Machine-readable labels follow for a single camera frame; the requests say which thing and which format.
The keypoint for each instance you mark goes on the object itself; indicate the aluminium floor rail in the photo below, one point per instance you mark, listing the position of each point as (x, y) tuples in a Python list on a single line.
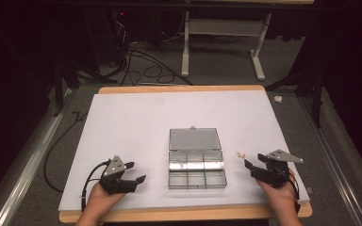
[(330, 150), (28, 160)]

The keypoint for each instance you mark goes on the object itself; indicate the crumpled white paper scrap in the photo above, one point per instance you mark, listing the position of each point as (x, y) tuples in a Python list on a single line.
[(278, 99)]

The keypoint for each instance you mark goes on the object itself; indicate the small pale trinket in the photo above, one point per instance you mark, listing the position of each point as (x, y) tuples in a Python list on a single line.
[(240, 154)]

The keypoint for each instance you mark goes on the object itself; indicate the white table mat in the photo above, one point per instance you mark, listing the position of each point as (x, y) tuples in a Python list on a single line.
[(138, 125)]

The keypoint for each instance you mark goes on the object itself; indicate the person's left hand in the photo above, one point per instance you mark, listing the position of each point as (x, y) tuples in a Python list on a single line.
[(102, 196)]

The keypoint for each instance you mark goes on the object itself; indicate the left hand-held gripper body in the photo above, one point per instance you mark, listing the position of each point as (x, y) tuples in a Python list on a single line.
[(114, 168)]

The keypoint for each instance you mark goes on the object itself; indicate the black metal stand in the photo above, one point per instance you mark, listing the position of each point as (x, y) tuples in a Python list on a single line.
[(64, 78), (314, 91)]

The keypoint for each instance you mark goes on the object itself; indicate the clear plastic compartment box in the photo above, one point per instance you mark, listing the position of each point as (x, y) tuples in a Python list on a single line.
[(196, 169)]

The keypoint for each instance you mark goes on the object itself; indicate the dark computer tower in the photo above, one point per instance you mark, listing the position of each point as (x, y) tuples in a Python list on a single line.
[(119, 34)]

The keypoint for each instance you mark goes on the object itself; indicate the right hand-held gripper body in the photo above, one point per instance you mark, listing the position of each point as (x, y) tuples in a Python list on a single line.
[(276, 171)]

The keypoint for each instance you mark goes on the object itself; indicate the person's right hand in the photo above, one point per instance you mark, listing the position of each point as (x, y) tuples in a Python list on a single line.
[(278, 194)]

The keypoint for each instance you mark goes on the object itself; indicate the white metal desk frame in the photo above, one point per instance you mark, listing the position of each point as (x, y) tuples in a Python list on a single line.
[(223, 26)]

